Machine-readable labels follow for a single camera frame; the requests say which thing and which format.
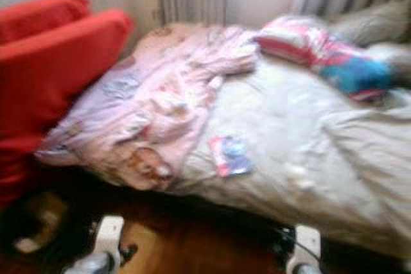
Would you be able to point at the colourful anime comic book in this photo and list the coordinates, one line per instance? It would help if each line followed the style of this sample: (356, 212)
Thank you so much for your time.
(231, 156)

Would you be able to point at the pink cartoon bear quilt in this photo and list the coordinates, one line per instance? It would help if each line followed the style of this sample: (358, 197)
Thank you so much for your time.
(167, 94)

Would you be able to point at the black round waste bin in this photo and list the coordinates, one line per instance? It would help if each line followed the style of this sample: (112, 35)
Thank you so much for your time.
(9, 235)

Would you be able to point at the large red sofa cushion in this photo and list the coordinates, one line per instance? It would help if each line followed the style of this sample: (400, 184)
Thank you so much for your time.
(51, 88)

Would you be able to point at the beige leaf pattern bed sheet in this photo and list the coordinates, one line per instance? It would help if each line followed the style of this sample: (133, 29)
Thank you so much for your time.
(282, 120)

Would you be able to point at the small red sofa cushion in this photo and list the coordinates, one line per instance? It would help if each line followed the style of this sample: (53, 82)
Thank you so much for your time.
(38, 17)

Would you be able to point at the striped star print long pillow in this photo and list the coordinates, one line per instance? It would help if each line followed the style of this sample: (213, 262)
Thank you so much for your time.
(347, 68)

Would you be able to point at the beige patterned pillow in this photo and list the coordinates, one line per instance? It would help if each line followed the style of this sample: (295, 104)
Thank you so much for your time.
(392, 56)

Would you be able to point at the large grey pillow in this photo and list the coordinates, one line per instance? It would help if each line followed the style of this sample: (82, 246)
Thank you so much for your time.
(372, 24)

